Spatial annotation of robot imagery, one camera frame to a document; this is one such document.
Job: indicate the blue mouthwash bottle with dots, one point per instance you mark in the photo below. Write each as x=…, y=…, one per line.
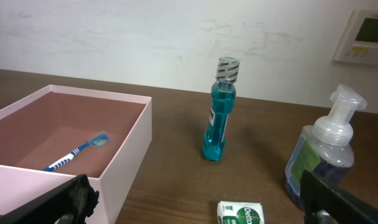
x=223, y=95

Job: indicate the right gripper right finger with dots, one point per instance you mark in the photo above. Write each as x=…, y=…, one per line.
x=324, y=202

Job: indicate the white open cardboard box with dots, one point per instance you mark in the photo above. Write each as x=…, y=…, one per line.
x=43, y=127

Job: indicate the beige wall thermostat panel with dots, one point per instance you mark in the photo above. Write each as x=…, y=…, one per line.
x=359, y=42

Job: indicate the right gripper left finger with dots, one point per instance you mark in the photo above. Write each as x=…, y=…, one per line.
x=71, y=202

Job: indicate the clear foaming soap dispenser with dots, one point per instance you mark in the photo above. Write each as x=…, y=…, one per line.
x=323, y=148

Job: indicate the blue white toothbrush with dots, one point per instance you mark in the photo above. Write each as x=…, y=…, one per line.
x=95, y=142

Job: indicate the green white soap packet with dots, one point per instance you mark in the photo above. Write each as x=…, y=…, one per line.
x=240, y=213

